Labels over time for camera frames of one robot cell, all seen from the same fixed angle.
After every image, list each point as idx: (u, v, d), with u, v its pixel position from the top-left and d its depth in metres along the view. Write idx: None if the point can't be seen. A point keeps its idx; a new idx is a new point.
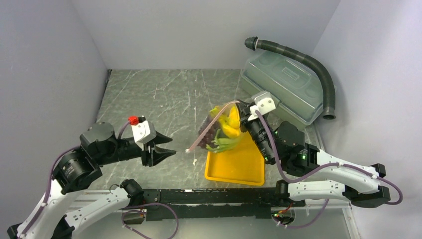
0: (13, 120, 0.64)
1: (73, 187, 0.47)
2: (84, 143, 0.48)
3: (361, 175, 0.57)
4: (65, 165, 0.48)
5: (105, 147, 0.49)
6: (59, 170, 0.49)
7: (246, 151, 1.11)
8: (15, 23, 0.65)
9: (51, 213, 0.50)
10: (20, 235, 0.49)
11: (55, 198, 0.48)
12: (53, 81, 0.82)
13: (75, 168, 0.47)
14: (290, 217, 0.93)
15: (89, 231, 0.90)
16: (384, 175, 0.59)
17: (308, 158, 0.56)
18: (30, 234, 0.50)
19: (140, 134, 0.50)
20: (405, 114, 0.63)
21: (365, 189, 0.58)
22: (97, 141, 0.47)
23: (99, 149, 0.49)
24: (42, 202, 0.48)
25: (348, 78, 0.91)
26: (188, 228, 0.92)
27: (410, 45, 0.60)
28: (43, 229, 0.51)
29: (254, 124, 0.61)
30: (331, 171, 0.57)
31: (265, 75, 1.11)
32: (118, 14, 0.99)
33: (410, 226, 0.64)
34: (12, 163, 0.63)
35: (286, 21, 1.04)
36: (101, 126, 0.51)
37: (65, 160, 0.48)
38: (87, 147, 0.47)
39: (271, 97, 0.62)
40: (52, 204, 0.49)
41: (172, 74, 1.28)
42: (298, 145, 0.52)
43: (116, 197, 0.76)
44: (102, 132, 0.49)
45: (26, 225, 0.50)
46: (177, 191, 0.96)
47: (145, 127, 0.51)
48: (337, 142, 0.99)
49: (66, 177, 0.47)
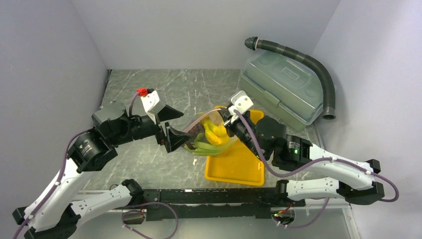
0: (13, 120, 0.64)
1: (89, 168, 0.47)
2: (96, 122, 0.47)
3: (355, 171, 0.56)
4: (81, 143, 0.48)
5: (118, 125, 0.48)
6: (75, 148, 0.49)
7: (245, 151, 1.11)
8: (15, 24, 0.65)
9: (64, 193, 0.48)
10: (30, 216, 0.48)
11: (69, 178, 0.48)
12: (53, 81, 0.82)
13: (91, 147, 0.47)
14: (290, 217, 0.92)
15: (89, 231, 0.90)
16: (380, 171, 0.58)
17: (300, 152, 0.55)
18: (39, 215, 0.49)
19: (150, 103, 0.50)
20: (406, 114, 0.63)
21: (358, 185, 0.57)
22: (109, 120, 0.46)
23: (112, 129, 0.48)
24: (55, 181, 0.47)
25: (348, 78, 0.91)
26: (188, 228, 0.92)
27: (410, 45, 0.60)
28: (52, 212, 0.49)
29: (239, 126, 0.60)
30: (324, 166, 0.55)
31: (265, 75, 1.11)
32: (118, 14, 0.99)
33: (410, 227, 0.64)
34: (11, 164, 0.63)
35: (286, 21, 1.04)
36: (112, 105, 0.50)
37: (81, 139, 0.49)
38: (100, 127, 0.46)
39: (247, 95, 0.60)
40: (66, 184, 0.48)
41: (172, 74, 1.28)
42: (278, 137, 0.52)
43: (118, 193, 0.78)
44: (114, 110, 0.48)
45: (36, 206, 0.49)
46: (177, 191, 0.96)
47: (154, 96, 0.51)
48: (337, 142, 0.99)
49: (83, 155, 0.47)
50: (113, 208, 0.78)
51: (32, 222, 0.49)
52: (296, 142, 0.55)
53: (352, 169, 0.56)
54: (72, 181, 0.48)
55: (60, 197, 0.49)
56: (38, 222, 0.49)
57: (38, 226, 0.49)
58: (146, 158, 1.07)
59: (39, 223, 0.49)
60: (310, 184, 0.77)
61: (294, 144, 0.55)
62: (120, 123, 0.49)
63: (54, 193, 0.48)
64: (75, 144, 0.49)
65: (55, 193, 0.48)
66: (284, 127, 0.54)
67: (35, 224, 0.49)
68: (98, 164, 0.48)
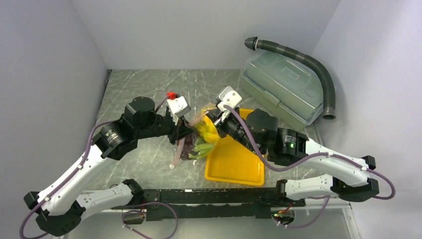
0: (13, 121, 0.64)
1: (113, 154, 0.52)
2: (129, 112, 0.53)
3: (351, 167, 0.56)
4: (108, 132, 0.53)
5: (146, 118, 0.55)
6: (101, 135, 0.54)
7: (241, 150, 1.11)
8: (14, 25, 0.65)
9: (84, 177, 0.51)
10: (46, 198, 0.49)
11: (92, 163, 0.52)
12: (53, 81, 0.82)
13: (116, 136, 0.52)
14: (290, 217, 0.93)
15: (89, 231, 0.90)
16: (375, 167, 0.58)
17: (296, 146, 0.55)
18: (55, 198, 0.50)
19: (178, 107, 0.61)
20: (406, 114, 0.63)
21: (353, 181, 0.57)
22: (141, 112, 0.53)
23: (139, 120, 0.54)
24: (79, 165, 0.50)
25: (348, 78, 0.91)
26: (188, 228, 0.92)
27: (409, 45, 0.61)
28: (68, 196, 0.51)
29: (229, 123, 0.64)
30: (321, 161, 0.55)
31: (265, 75, 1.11)
32: (118, 15, 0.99)
33: (411, 227, 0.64)
34: (11, 163, 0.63)
35: (286, 21, 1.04)
36: (144, 99, 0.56)
37: (108, 127, 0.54)
38: (133, 115, 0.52)
39: (234, 90, 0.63)
40: (88, 169, 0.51)
41: (172, 74, 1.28)
42: (268, 130, 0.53)
43: (120, 190, 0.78)
44: (146, 103, 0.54)
45: (53, 188, 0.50)
46: (177, 191, 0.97)
47: (181, 101, 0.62)
48: (338, 142, 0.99)
49: (108, 143, 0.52)
50: (114, 206, 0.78)
51: (45, 206, 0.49)
52: (291, 136, 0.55)
53: (348, 165, 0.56)
54: (95, 165, 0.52)
55: (78, 181, 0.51)
56: (54, 205, 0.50)
57: (52, 209, 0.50)
58: (146, 158, 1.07)
59: (54, 206, 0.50)
60: (306, 183, 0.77)
61: (290, 138, 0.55)
62: (147, 117, 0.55)
63: (76, 175, 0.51)
64: (99, 131, 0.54)
65: (76, 177, 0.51)
66: (276, 120, 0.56)
67: (49, 207, 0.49)
68: (121, 151, 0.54)
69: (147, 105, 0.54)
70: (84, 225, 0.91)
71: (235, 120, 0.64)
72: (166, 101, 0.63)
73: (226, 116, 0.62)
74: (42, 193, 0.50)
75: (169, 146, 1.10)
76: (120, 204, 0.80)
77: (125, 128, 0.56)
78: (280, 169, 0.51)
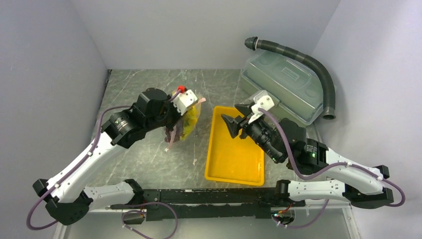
0: (13, 121, 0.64)
1: (122, 141, 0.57)
2: (143, 101, 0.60)
3: (368, 177, 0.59)
4: (117, 119, 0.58)
5: (158, 107, 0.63)
6: (111, 123, 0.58)
7: (241, 151, 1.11)
8: (14, 24, 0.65)
9: (93, 164, 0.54)
10: (56, 185, 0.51)
11: (101, 150, 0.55)
12: (52, 81, 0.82)
13: (125, 124, 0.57)
14: (290, 217, 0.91)
15: (90, 231, 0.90)
16: (389, 176, 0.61)
17: (317, 156, 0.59)
18: (65, 185, 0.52)
19: (191, 100, 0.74)
20: (405, 113, 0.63)
21: (369, 190, 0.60)
22: (156, 100, 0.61)
23: (151, 110, 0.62)
24: (89, 151, 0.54)
25: (348, 78, 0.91)
26: (188, 228, 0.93)
27: (409, 46, 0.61)
28: (77, 183, 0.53)
29: (254, 127, 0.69)
30: (340, 171, 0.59)
31: (265, 75, 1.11)
32: (118, 15, 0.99)
33: (411, 227, 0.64)
34: (10, 164, 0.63)
35: (286, 21, 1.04)
36: (156, 91, 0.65)
37: (117, 115, 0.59)
38: (146, 104, 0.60)
39: (269, 95, 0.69)
40: (98, 155, 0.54)
41: (172, 74, 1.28)
42: (298, 141, 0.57)
43: (123, 187, 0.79)
44: (158, 95, 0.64)
45: (63, 176, 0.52)
46: (177, 191, 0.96)
47: (191, 95, 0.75)
48: (338, 142, 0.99)
49: (118, 130, 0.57)
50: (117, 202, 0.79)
51: (55, 192, 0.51)
52: (313, 146, 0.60)
53: (365, 174, 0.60)
54: (104, 152, 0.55)
55: (88, 169, 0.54)
56: (63, 192, 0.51)
57: (61, 196, 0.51)
58: (146, 157, 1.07)
59: (63, 193, 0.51)
60: (313, 186, 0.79)
61: (311, 148, 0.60)
62: (158, 107, 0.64)
63: (85, 162, 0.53)
64: (108, 120, 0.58)
65: (86, 164, 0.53)
66: (303, 131, 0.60)
67: (58, 194, 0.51)
68: (131, 138, 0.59)
69: (158, 95, 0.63)
70: (84, 225, 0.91)
71: (260, 125, 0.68)
72: (178, 96, 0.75)
73: (255, 119, 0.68)
74: (52, 181, 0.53)
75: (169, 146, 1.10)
76: (123, 202, 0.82)
77: (136, 116, 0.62)
78: (306, 177, 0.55)
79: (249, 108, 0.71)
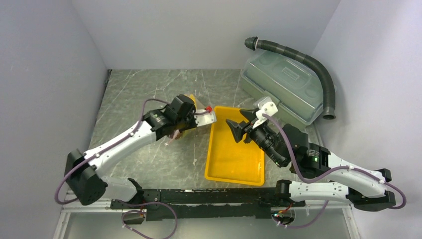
0: (13, 121, 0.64)
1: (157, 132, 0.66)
2: (177, 102, 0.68)
3: (369, 179, 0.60)
4: (156, 114, 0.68)
5: (186, 110, 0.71)
6: (149, 116, 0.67)
7: (241, 151, 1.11)
8: (13, 24, 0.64)
9: (132, 144, 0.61)
10: (97, 154, 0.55)
11: (141, 134, 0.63)
12: (52, 81, 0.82)
13: (160, 119, 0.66)
14: (290, 217, 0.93)
15: (89, 231, 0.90)
16: (391, 179, 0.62)
17: (320, 160, 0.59)
18: (105, 157, 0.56)
19: (212, 118, 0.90)
20: (405, 114, 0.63)
21: (371, 193, 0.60)
22: (188, 103, 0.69)
23: (182, 111, 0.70)
24: (131, 132, 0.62)
25: (348, 78, 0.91)
26: (188, 228, 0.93)
27: (409, 46, 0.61)
28: (113, 158, 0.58)
29: (258, 132, 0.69)
30: (342, 175, 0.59)
31: (265, 75, 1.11)
32: (118, 15, 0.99)
33: (411, 227, 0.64)
34: (10, 163, 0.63)
35: (286, 21, 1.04)
36: (187, 97, 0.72)
37: (155, 111, 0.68)
38: (181, 105, 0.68)
39: (272, 101, 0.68)
40: (138, 137, 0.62)
41: (172, 74, 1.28)
42: (300, 146, 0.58)
43: (128, 183, 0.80)
44: (188, 100, 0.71)
45: (105, 148, 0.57)
46: (177, 191, 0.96)
47: (213, 115, 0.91)
48: (338, 142, 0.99)
49: (155, 123, 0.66)
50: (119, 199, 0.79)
51: (93, 162, 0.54)
52: (315, 150, 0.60)
53: (367, 178, 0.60)
54: (144, 135, 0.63)
55: (127, 147, 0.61)
56: (102, 162, 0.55)
57: (99, 166, 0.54)
58: (146, 157, 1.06)
59: (101, 163, 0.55)
60: (315, 187, 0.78)
61: (314, 152, 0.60)
62: (187, 110, 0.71)
63: (127, 139, 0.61)
64: (148, 113, 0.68)
65: (125, 142, 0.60)
66: (305, 136, 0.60)
67: (97, 164, 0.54)
68: (164, 131, 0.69)
69: (190, 99, 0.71)
70: (84, 225, 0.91)
71: (264, 130, 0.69)
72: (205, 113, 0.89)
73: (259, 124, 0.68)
74: (88, 152, 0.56)
75: (169, 146, 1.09)
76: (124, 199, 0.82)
77: (167, 114, 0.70)
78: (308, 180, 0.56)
79: (253, 112, 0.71)
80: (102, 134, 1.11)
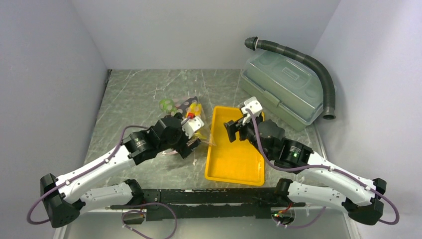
0: (13, 120, 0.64)
1: (137, 158, 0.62)
2: (160, 126, 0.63)
3: (354, 184, 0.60)
4: (139, 137, 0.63)
5: (171, 133, 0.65)
6: (131, 139, 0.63)
7: (241, 150, 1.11)
8: (14, 24, 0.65)
9: (107, 170, 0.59)
10: (67, 182, 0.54)
11: (117, 161, 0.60)
12: (53, 81, 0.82)
13: (141, 144, 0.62)
14: (290, 217, 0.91)
15: (89, 231, 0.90)
16: (385, 190, 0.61)
17: (299, 156, 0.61)
18: (75, 184, 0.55)
19: (198, 125, 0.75)
20: (405, 114, 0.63)
21: (356, 199, 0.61)
22: (169, 127, 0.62)
23: (165, 135, 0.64)
24: (106, 158, 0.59)
25: (348, 78, 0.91)
26: (188, 228, 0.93)
27: (409, 46, 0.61)
28: (86, 185, 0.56)
29: (249, 128, 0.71)
30: (321, 174, 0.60)
31: (265, 75, 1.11)
32: (117, 15, 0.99)
33: (411, 226, 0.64)
34: (10, 162, 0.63)
35: (286, 21, 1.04)
36: (174, 118, 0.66)
37: (136, 134, 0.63)
38: (162, 130, 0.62)
39: (257, 99, 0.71)
40: (113, 164, 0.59)
41: (172, 74, 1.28)
42: (274, 138, 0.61)
43: (121, 189, 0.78)
44: (174, 122, 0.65)
45: (76, 175, 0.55)
46: (177, 191, 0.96)
47: (199, 120, 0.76)
48: (338, 142, 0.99)
49: (136, 147, 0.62)
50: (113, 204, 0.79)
51: (63, 188, 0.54)
52: (297, 147, 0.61)
53: (352, 182, 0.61)
54: (120, 162, 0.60)
55: (103, 173, 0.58)
56: (71, 191, 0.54)
57: (68, 194, 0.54)
58: None
59: (71, 191, 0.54)
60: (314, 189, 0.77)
61: (295, 149, 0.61)
62: (172, 133, 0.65)
63: (101, 166, 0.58)
64: (129, 136, 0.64)
65: (101, 168, 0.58)
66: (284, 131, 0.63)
67: (66, 192, 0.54)
68: (144, 156, 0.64)
69: (175, 121, 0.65)
70: (84, 225, 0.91)
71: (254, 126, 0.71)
72: (188, 121, 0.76)
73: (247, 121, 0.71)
74: (60, 178, 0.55)
75: (168, 154, 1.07)
76: (120, 202, 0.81)
77: (151, 137, 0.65)
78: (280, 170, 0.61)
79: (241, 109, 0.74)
80: (102, 134, 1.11)
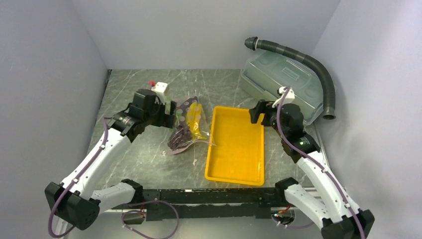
0: (12, 120, 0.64)
1: (130, 132, 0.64)
2: (138, 98, 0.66)
3: (337, 195, 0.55)
4: (121, 116, 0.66)
5: (151, 103, 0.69)
6: (115, 120, 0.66)
7: (241, 150, 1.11)
8: (13, 24, 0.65)
9: (107, 156, 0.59)
10: (75, 179, 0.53)
11: (113, 142, 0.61)
12: (52, 81, 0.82)
13: (127, 120, 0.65)
14: (290, 217, 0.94)
15: (89, 231, 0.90)
16: (367, 224, 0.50)
17: (305, 146, 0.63)
18: (84, 179, 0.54)
19: (163, 86, 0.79)
20: (405, 113, 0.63)
21: (331, 211, 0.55)
22: (148, 96, 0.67)
23: (147, 105, 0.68)
24: (101, 144, 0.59)
25: (348, 78, 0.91)
26: (188, 227, 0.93)
27: (409, 46, 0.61)
28: (94, 176, 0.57)
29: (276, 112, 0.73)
30: (313, 170, 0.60)
31: (265, 75, 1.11)
32: (117, 15, 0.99)
33: (411, 227, 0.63)
34: (9, 163, 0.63)
35: (286, 21, 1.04)
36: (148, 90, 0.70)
37: (118, 115, 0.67)
38: (142, 100, 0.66)
39: None
40: (111, 147, 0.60)
41: (172, 74, 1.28)
42: (290, 115, 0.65)
43: (123, 186, 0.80)
44: (151, 92, 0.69)
45: (80, 171, 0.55)
46: (177, 191, 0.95)
47: (161, 83, 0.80)
48: (338, 142, 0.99)
49: (123, 125, 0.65)
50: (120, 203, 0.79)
51: (74, 187, 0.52)
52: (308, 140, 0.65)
53: (336, 192, 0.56)
54: (116, 143, 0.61)
55: (104, 160, 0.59)
56: (83, 186, 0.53)
57: (82, 190, 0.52)
58: (147, 158, 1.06)
59: (83, 186, 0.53)
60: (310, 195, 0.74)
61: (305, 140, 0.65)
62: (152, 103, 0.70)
63: (100, 153, 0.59)
64: (112, 119, 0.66)
65: (100, 156, 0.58)
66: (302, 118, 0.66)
67: (79, 188, 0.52)
68: (136, 130, 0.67)
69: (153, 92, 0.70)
70: None
71: None
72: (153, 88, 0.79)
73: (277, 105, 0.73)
74: (65, 181, 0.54)
75: (168, 154, 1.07)
76: (126, 200, 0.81)
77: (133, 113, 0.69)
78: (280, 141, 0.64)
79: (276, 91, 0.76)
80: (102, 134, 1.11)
